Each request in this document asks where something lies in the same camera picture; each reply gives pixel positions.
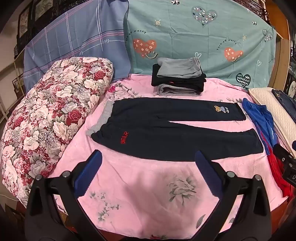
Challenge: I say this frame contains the blue garment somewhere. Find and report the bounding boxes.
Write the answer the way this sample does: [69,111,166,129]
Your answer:
[242,98,278,156]

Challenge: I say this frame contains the folded black pants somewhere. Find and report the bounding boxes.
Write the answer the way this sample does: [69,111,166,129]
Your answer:
[151,64,207,92]

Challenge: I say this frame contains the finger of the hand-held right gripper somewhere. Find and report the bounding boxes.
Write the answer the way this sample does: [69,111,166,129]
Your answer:
[273,144,292,166]

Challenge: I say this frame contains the folded light grey pants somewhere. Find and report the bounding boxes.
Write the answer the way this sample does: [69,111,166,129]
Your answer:
[157,57,202,78]

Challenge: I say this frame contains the blue denim jeans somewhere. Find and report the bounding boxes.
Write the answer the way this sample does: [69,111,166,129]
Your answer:
[272,89,296,118]

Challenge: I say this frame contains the cream quilted pillow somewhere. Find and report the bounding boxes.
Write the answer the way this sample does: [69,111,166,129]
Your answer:
[248,87,296,151]

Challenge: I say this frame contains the red garment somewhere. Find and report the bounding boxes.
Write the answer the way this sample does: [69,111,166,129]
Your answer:
[267,153,293,197]

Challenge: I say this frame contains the red floral quilt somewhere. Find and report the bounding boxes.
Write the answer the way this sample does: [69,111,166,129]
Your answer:
[0,57,114,207]

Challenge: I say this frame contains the dark carved wooden headboard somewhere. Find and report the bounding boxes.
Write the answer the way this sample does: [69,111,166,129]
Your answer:
[14,0,60,58]

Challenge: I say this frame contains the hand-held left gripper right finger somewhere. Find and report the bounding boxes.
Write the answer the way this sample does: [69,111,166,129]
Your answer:
[192,150,272,241]

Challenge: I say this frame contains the teal heart print sheet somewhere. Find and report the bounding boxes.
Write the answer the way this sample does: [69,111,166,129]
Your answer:
[124,0,277,88]

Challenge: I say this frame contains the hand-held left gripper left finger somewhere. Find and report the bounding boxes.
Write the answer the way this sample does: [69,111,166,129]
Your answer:
[24,149,103,241]

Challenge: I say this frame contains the dark navy pants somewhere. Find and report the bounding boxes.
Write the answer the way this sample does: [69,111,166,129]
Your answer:
[86,97,264,161]

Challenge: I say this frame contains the blue plaid sheet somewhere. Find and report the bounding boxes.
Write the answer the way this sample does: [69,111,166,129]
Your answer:
[23,0,132,93]

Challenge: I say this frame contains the pink floral bedsheet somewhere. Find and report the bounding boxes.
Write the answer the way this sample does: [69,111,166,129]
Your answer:
[53,74,296,240]

